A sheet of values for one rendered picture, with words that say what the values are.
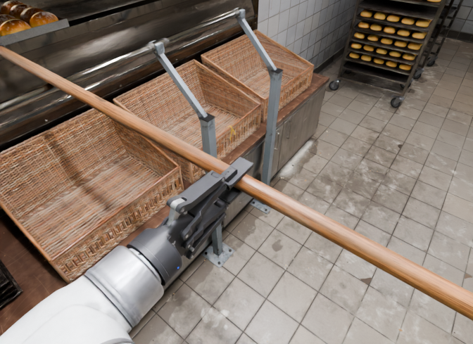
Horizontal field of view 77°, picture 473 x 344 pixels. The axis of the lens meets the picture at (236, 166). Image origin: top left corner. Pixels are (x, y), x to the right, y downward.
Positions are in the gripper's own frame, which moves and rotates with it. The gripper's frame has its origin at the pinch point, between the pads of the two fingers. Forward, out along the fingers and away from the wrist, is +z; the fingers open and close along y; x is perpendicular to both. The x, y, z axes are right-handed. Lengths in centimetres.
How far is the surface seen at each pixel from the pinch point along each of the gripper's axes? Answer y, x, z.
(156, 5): 3, -99, 71
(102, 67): 3, -63, 16
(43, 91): 3, -63, -2
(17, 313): 62, -56, -41
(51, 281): 62, -57, -29
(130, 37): 13, -101, 54
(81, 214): 61, -74, -7
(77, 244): 48, -51, -17
